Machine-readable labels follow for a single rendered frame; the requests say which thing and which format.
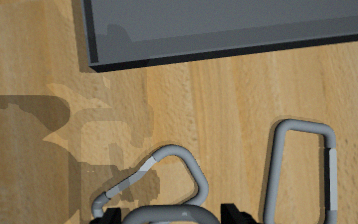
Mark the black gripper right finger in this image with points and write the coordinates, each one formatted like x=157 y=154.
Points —
x=231 y=215

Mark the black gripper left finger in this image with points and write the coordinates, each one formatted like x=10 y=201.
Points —
x=111 y=216

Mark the grey tray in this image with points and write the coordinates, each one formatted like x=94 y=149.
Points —
x=160 y=29

